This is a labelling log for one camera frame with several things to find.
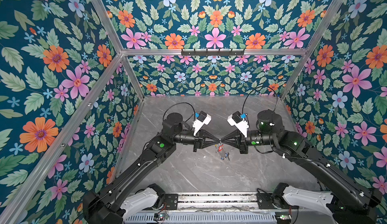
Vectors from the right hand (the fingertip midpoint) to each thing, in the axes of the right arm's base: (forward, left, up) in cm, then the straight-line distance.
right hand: (223, 138), depth 58 cm
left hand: (-3, +2, +2) cm, 4 cm away
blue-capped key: (+8, -6, -34) cm, 35 cm away
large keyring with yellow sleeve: (-3, 0, -3) cm, 4 cm away
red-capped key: (-1, 0, -6) cm, 6 cm away
